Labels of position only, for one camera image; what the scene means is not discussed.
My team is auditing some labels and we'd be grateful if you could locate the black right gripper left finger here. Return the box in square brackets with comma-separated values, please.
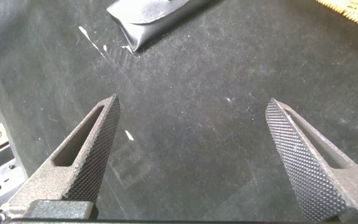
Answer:
[0, 93, 122, 219]

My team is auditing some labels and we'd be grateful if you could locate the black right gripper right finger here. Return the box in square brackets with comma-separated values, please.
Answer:
[265, 98, 358, 223]

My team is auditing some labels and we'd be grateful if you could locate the black leather pouch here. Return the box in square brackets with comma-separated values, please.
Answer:
[106, 0, 213, 53]

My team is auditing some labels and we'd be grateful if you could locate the wicker basket holding food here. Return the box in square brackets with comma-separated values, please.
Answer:
[315, 0, 358, 34]

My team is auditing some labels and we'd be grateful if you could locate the black tablecloth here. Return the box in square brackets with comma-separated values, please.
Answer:
[0, 0, 358, 224]

